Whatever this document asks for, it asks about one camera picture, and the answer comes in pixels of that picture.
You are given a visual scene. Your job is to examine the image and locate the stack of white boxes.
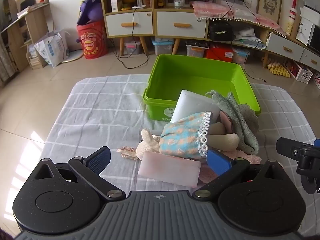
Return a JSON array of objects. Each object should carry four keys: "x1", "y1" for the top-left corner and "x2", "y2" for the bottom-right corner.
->
[{"x1": 296, "y1": 5, "x2": 320, "y2": 46}]

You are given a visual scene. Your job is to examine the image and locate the purple plush toy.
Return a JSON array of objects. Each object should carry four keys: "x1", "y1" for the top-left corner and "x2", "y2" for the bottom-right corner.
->
[{"x1": 76, "y1": 0, "x2": 103, "y2": 26}]

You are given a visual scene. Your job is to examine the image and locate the pink tasselled runner cloth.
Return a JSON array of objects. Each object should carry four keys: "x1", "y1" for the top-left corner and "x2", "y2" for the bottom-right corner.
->
[{"x1": 191, "y1": 1, "x2": 288, "y2": 38}]

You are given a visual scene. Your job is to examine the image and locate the pale blue storage box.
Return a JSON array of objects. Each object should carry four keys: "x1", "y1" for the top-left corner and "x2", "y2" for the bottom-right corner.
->
[{"x1": 232, "y1": 47, "x2": 251, "y2": 64}]

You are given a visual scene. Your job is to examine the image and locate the wooden bookshelf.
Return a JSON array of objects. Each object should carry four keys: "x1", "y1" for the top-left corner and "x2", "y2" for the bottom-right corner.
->
[{"x1": 0, "y1": 0, "x2": 54, "y2": 80}]

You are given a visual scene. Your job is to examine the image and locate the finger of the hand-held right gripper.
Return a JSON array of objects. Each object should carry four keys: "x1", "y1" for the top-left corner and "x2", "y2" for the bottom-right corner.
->
[{"x1": 276, "y1": 137, "x2": 320, "y2": 176}]

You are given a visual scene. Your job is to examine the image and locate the grey checkered blanket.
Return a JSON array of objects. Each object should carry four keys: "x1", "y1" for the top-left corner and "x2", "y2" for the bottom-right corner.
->
[{"x1": 42, "y1": 74, "x2": 317, "y2": 232}]

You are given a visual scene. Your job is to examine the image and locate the white paper bag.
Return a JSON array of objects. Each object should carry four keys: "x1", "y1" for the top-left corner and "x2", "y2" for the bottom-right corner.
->
[{"x1": 34, "y1": 30, "x2": 70, "y2": 68}]

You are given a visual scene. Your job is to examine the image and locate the framed cartoon picture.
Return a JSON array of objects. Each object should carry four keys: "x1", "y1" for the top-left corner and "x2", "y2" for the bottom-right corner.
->
[{"x1": 256, "y1": 0, "x2": 283, "y2": 26}]

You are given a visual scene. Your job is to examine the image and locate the small clear storage box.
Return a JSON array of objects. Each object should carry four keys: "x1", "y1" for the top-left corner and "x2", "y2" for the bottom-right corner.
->
[{"x1": 124, "y1": 39, "x2": 142, "y2": 55}]

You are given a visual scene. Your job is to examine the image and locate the black bag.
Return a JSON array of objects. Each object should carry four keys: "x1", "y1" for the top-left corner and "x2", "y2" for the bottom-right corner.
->
[{"x1": 208, "y1": 21, "x2": 234, "y2": 42}]

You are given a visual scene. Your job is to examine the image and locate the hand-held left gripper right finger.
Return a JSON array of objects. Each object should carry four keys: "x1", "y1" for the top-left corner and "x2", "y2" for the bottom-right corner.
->
[{"x1": 191, "y1": 149, "x2": 288, "y2": 200}]

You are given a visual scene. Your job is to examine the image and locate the rabbit doll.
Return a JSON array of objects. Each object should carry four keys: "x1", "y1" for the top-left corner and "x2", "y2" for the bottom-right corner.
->
[{"x1": 117, "y1": 111, "x2": 240, "y2": 161}]

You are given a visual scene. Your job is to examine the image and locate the storage box with dark lid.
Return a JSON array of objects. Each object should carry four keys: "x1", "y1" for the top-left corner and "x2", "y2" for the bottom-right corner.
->
[{"x1": 186, "y1": 40, "x2": 209, "y2": 59}]

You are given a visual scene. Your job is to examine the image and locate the folded cloths in cabinet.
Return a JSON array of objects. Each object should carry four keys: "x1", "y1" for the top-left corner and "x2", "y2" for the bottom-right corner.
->
[{"x1": 235, "y1": 27, "x2": 267, "y2": 49}]

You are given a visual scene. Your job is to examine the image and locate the clear box with blue lid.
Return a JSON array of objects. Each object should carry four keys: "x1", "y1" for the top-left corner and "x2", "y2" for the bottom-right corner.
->
[{"x1": 151, "y1": 37, "x2": 174, "y2": 56}]

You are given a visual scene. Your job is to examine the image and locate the tall wooden drawer cabinet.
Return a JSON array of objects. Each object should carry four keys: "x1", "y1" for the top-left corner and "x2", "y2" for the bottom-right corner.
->
[{"x1": 99, "y1": 0, "x2": 210, "y2": 56}]

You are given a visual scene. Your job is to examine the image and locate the pink translucent block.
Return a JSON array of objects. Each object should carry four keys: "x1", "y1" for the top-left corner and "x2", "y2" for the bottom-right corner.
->
[{"x1": 138, "y1": 151, "x2": 202, "y2": 188}]

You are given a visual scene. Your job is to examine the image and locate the low wooden drawer cabinet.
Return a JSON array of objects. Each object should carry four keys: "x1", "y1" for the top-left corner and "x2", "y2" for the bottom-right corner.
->
[{"x1": 207, "y1": 17, "x2": 320, "y2": 73}]

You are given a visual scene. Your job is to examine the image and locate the red storage box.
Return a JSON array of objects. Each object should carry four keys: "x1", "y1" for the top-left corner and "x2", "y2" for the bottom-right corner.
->
[{"x1": 205, "y1": 44, "x2": 235, "y2": 62}]

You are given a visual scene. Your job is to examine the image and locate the red and white carton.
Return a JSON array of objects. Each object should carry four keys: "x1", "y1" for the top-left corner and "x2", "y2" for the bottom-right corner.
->
[{"x1": 287, "y1": 61, "x2": 314, "y2": 84}]

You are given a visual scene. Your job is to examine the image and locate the red printed bucket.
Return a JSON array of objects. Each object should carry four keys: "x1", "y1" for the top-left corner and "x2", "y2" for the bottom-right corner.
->
[{"x1": 76, "y1": 20, "x2": 109, "y2": 60}]

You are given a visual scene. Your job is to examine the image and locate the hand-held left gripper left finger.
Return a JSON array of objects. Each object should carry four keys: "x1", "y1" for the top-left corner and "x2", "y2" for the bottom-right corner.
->
[{"x1": 32, "y1": 147, "x2": 126, "y2": 201}]

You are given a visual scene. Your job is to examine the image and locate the black floor cable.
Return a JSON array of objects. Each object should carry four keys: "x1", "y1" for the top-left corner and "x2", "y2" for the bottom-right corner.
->
[{"x1": 114, "y1": 7, "x2": 151, "y2": 69}]

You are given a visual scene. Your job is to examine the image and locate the green towel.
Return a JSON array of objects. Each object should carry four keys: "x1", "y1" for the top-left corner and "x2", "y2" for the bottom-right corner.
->
[{"x1": 205, "y1": 89, "x2": 260, "y2": 155}]

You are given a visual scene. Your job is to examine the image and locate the green plastic bin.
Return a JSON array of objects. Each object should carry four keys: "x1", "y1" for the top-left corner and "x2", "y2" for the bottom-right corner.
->
[{"x1": 142, "y1": 54, "x2": 261, "y2": 122}]

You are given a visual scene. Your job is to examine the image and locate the red and white canister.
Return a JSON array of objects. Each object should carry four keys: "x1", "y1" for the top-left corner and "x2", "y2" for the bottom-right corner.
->
[{"x1": 285, "y1": 7, "x2": 297, "y2": 36}]

